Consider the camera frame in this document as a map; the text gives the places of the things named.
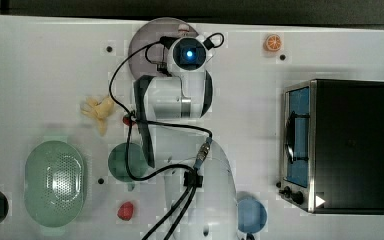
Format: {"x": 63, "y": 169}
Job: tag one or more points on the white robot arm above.
{"x": 199, "y": 190}

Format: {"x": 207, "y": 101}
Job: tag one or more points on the grey round plate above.
{"x": 145, "y": 62}

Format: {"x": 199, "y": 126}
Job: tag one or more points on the small red tomato toy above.
{"x": 128, "y": 121}

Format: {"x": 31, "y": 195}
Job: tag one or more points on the light green mug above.
{"x": 127, "y": 158}

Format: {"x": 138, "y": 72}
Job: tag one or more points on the yellow peeled banana toy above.
{"x": 99, "y": 111}

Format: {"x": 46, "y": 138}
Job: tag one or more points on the red strawberry toy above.
{"x": 126, "y": 211}

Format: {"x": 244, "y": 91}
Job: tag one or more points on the orange slice toy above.
{"x": 272, "y": 43}

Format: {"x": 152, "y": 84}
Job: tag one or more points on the blue bowl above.
{"x": 252, "y": 214}

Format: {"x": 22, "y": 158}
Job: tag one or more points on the black toaster oven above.
{"x": 332, "y": 159}

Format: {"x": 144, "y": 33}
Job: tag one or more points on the light green colander basket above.
{"x": 54, "y": 191}

